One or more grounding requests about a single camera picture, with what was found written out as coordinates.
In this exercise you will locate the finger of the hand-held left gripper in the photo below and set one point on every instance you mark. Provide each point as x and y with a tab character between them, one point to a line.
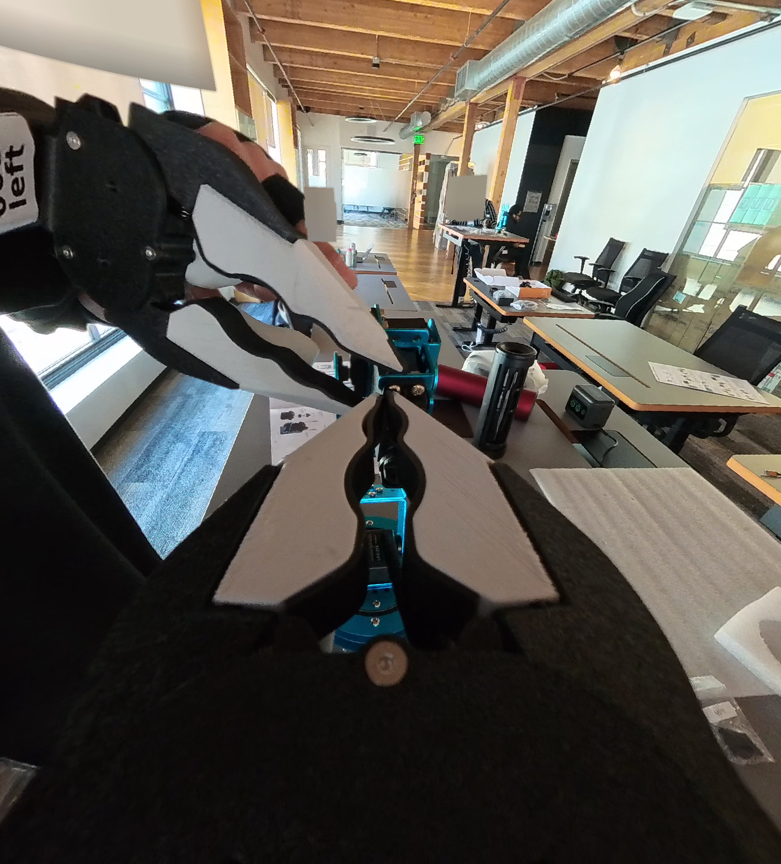
282	283
228	351

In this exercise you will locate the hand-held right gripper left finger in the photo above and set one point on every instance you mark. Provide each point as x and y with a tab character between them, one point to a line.
282	526

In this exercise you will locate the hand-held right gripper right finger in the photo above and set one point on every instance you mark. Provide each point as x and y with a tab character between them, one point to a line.
478	533

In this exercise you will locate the blue toy robot arm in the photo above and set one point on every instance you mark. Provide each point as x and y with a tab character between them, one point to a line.
380	503

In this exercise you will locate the grey wood-edged desk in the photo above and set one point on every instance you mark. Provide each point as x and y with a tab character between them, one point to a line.
370	263
599	351
532	307
387	293
768	486

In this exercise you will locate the wooden standing desk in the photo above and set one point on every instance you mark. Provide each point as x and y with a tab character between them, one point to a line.
485	235

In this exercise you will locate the person's left hand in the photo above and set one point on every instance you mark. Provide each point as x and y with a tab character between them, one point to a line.
329	260

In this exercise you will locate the printed instruction sheet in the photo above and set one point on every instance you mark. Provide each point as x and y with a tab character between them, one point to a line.
296	432

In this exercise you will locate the black slotted cylinder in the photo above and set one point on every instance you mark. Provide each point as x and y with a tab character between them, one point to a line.
505	398

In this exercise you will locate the thick red metal tube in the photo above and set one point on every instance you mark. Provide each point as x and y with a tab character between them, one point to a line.
461	390

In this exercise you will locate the white foam sheet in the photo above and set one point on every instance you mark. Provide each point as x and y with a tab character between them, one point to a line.
633	533

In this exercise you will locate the beige roller blind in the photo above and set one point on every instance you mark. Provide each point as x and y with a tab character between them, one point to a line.
93	40

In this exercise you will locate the black flat pad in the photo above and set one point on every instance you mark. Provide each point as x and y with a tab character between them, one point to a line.
623	452

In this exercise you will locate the small black power box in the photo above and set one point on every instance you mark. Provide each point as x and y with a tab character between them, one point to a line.
589	405

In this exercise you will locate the white plastic bag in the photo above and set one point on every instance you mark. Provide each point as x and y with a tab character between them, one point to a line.
478	361

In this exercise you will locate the white open box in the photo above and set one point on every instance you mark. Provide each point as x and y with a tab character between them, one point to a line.
495	275

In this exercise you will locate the small orange box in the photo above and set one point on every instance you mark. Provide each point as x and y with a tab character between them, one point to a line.
532	290

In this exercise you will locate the person's dark clothing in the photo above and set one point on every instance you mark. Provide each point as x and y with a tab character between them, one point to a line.
25	506

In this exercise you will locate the dark green bag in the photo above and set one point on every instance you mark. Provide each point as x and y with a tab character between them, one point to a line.
556	278

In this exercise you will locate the printed paper sheet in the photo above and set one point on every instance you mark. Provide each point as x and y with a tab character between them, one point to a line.
707	383

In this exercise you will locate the white foam cutout piece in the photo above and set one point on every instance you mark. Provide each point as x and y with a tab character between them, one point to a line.
741	638

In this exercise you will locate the pile of small screw bags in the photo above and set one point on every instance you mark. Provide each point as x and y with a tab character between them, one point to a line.
734	736

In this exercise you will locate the black mesh office chair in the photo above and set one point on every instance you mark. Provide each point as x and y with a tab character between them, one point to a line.
755	344

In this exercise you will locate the silver air duct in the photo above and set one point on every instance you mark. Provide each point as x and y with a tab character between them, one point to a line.
532	40

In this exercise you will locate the glass partition wall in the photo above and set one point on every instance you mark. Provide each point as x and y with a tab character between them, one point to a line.
734	236

